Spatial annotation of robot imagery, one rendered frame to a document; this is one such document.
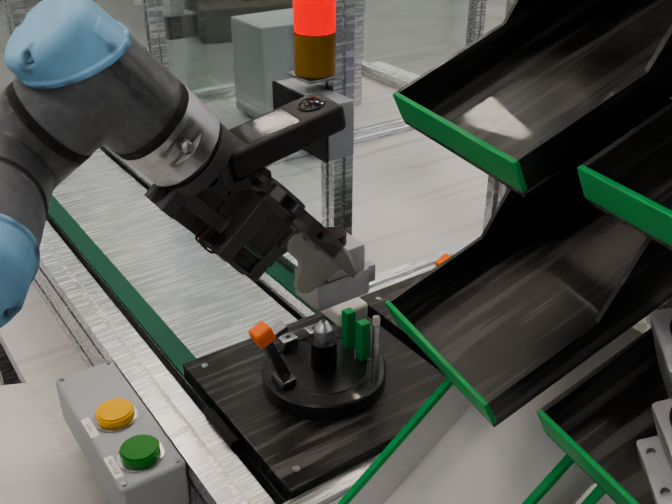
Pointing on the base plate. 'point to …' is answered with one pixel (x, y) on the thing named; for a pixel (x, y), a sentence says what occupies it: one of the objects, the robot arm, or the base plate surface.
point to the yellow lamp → (315, 56)
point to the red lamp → (314, 17)
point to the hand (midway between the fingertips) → (336, 251)
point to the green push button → (139, 451)
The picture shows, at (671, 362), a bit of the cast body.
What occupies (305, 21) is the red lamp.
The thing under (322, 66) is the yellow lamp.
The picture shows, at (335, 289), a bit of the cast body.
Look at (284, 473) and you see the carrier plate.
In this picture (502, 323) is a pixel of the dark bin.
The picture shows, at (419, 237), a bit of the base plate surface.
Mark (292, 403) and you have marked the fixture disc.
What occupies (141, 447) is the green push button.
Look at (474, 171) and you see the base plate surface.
